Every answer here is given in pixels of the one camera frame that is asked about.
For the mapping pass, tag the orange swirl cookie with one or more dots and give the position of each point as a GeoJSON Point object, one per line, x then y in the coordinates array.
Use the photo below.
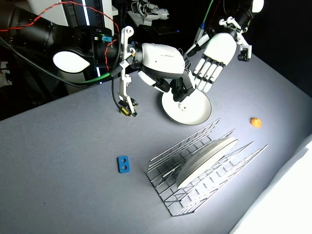
{"type": "Point", "coordinates": [256, 123]}

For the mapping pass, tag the white plate with dark rim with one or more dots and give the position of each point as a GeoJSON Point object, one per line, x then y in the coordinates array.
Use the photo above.
{"type": "Point", "coordinates": [192, 114]}
{"type": "Point", "coordinates": [204, 163]}

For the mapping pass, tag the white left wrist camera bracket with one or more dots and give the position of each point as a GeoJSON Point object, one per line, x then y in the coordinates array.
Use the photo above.
{"type": "Point", "coordinates": [226, 22]}

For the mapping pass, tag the black box with blue light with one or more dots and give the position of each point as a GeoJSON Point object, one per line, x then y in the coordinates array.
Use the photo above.
{"type": "Point", "coordinates": [163, 30]}

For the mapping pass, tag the white mechanical gadget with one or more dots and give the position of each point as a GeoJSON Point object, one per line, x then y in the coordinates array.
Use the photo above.
{"type": "Point", "coordinates": [146, 19]}

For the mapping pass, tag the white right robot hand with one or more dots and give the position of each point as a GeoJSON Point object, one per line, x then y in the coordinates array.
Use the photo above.
{"type": "Point", "coordinates": [161, 58]}

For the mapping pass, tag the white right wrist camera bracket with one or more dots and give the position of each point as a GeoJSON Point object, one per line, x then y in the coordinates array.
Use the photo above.
{"type": "Point", "coordinates": [126, 39]}

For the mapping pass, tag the yellow rectangular block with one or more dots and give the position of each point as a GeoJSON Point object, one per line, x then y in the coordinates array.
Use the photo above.
{"type": "Point", "coordinates": [125, 112]}

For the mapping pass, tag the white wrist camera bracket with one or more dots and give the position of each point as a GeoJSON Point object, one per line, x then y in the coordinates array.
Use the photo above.
{"type": "Point", "coordinates": [226, 22]}
{"type": "Point", "coordinates": [126, 39]}

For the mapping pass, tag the blue block with two holes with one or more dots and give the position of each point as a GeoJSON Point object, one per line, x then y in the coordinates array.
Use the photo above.
{"type": "Point", "coordinates": [120, 168]}

